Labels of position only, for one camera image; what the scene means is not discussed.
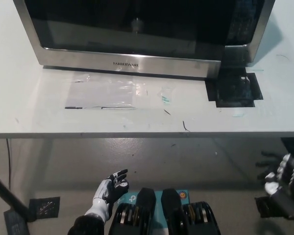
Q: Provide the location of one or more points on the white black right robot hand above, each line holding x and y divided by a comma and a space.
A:
283, 171

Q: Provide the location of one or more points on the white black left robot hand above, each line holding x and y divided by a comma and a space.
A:
112, 186

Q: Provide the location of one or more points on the black ribbed robot body block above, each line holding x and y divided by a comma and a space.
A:
186, 215
132, 215

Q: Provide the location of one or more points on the stainless steel microwave body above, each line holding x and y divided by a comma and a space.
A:
256, 31

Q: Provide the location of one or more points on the black box under table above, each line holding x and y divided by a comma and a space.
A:
292, 147

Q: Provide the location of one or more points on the black tape patch on table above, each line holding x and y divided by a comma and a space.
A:
235, 95

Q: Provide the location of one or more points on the black table leg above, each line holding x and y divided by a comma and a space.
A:
12, 195

